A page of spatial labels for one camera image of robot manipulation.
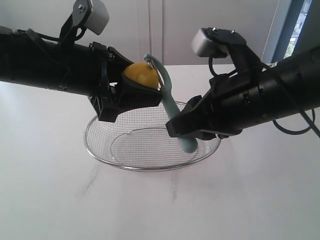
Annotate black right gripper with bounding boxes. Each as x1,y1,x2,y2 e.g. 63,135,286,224
165,72,265,140

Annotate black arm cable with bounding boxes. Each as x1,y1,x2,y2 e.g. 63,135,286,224
14,24,88,51
208,54,320,138

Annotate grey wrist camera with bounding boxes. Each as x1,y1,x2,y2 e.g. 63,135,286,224
59,0,110,41
191,27,247,59

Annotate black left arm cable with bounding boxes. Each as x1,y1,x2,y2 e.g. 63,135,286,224
14,24,88,51

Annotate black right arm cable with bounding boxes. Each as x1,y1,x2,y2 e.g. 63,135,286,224
208,54,320,138

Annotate blue window frame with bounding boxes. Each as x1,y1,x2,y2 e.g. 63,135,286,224
270,0,320,63

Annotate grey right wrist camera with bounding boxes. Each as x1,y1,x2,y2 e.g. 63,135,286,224
191,27,247,59

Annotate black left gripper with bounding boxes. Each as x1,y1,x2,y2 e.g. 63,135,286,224
88,42,162,123

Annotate steel wire mesh basket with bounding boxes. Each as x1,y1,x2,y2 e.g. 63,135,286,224
83,104,221,172

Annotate teal handled peeler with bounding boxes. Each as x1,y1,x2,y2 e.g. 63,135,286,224
144,53,198,154

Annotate yellow lemon with red sticker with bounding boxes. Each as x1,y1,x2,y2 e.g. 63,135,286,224
123,62,159,89

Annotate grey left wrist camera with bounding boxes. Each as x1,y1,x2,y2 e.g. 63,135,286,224
59,0,110,41

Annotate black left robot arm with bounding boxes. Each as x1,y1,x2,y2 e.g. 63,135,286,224
0,26,163,123

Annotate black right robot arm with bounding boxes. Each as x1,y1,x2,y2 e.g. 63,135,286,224
166,47,320,141

